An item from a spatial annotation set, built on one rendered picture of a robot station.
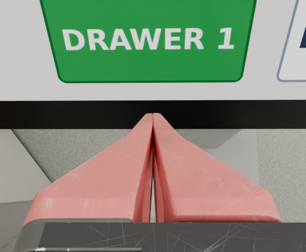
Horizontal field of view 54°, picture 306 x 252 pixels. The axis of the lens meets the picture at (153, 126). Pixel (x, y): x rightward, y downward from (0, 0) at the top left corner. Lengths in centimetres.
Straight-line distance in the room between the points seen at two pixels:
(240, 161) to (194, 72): 99
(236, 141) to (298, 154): 24
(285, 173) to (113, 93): 109
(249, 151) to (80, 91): 102
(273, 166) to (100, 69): 109
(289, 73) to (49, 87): 12
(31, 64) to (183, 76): 8
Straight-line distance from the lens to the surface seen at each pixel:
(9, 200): 79
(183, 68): 15
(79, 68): 16
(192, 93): 16
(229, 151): 113
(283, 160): 122
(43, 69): 16
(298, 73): 17
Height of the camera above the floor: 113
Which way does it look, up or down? 78 degrees down
